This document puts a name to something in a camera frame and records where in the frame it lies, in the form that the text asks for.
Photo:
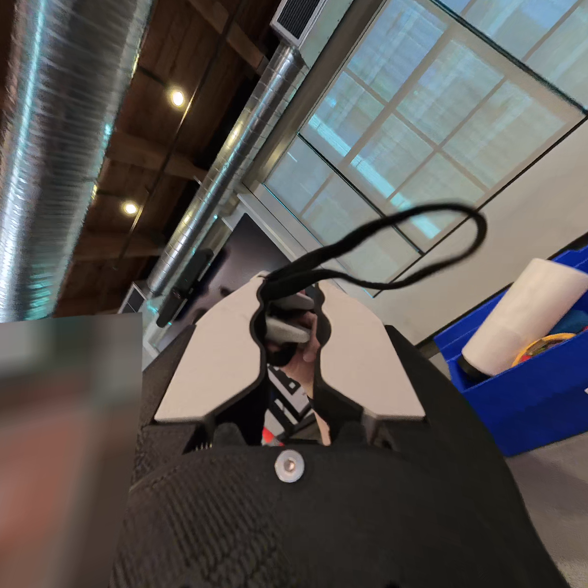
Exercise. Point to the person's left hand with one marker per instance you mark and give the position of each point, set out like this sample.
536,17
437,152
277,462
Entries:
305,353

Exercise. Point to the blue plastic bin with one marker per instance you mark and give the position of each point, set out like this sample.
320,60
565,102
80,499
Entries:
528,413

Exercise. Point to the black wall speaker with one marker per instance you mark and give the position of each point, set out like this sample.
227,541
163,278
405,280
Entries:
183,289

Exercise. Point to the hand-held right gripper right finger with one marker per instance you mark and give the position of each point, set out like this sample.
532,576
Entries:
367,353

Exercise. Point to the metal vent grille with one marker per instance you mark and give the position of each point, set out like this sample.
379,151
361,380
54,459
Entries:
298,16

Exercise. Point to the glass window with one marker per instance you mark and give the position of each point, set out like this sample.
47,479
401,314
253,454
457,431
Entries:
413,115

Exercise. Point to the silver air duct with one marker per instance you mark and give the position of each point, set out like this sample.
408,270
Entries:
59,138

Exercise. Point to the black wall screen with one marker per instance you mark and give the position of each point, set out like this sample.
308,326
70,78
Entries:
248,257

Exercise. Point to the spiral metal duct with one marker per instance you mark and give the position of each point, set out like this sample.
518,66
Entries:
229,174

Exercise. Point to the white paper roll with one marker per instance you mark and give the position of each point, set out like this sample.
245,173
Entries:
519,312

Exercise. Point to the round ceiling light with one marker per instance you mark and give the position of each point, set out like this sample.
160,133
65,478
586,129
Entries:
177,98
130,208

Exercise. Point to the teal small box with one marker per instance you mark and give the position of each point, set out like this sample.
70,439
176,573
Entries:
572,321

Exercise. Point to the grey desk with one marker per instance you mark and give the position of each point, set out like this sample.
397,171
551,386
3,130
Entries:
551,505

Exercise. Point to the yellow tape roll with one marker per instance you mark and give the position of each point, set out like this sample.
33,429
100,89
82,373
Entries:
546,338

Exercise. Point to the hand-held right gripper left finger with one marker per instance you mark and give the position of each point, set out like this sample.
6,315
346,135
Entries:
216,353

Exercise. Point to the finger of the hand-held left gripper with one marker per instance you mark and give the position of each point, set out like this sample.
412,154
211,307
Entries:
287,331
296,302

